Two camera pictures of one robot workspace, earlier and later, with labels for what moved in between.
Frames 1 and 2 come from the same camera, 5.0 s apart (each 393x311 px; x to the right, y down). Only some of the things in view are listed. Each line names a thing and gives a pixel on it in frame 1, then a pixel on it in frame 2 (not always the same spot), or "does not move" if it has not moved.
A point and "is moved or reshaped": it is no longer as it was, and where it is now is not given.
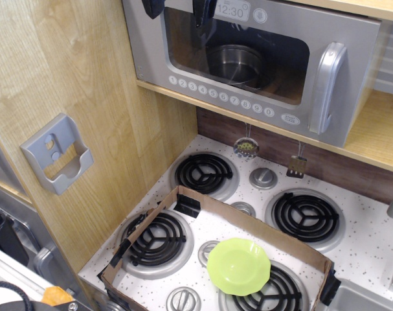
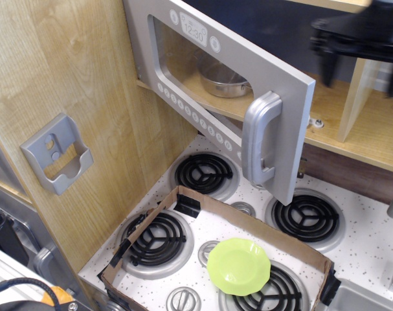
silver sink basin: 351,297 does not move
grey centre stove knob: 204,251 does not move
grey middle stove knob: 245,207 does not move
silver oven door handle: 44,264 does not move
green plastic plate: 237,266 does not move
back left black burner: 202,173 does not move
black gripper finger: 153,8 -> 328,63
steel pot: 236,65 -> 219,81
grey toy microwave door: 306,66 is moved or reshaped
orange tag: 55,295 does not move
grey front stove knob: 183,299 does not move
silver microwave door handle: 332,61 -> 258,107
